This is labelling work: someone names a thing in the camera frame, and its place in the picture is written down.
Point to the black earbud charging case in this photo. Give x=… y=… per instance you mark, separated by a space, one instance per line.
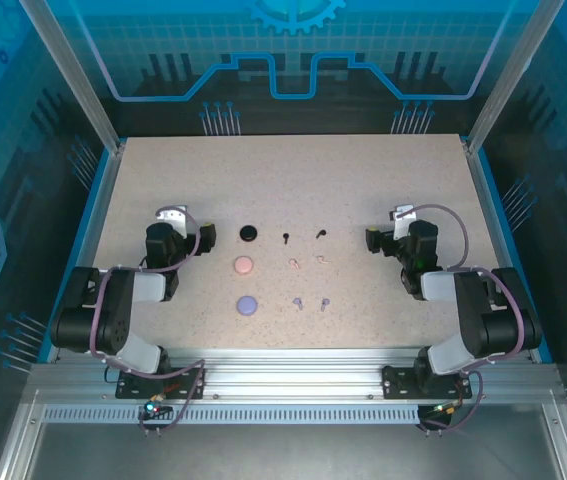
x=248 y=233

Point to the pink earbud charging case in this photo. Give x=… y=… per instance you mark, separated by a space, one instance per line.
x=243 y=265

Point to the pink earbud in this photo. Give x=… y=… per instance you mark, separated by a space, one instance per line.
x=293 y=263
x=321 y=259

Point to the purple earbud charging case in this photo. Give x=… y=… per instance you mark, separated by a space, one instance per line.
x=247 y=305

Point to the purple earbud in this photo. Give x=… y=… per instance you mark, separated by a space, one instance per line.
x=298 y=302
x=324 y=303

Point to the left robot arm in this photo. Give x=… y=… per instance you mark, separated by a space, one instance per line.
x=113 y=320

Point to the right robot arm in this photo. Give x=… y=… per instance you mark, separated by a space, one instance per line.
x=468 y=310

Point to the small circuit board with LEDs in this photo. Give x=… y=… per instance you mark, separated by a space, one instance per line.
x=443 y=409
x=153 y=409

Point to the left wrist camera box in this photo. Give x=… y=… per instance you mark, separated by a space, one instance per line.
x=170 y=215

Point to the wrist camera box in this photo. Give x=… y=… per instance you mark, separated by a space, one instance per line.
x=405 y=212
x=170 y=215

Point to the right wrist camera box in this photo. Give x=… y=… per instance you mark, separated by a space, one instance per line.
x=405 y=212

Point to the side rail with blue trim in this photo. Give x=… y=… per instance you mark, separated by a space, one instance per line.
x=495 y=210
x=94 y=220

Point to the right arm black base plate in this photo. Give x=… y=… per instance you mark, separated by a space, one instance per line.
x=398 y=385

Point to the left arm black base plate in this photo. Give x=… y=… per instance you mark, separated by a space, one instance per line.
x=188 y=385

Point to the aluminium mounting rail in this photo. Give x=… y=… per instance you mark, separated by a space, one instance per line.
x=288 y=372

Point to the aluminium frame post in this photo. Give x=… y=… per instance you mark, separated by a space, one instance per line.
x=82 y=80
x=505 y=80

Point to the metal bench frame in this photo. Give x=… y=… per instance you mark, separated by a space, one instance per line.
x=288 y=455

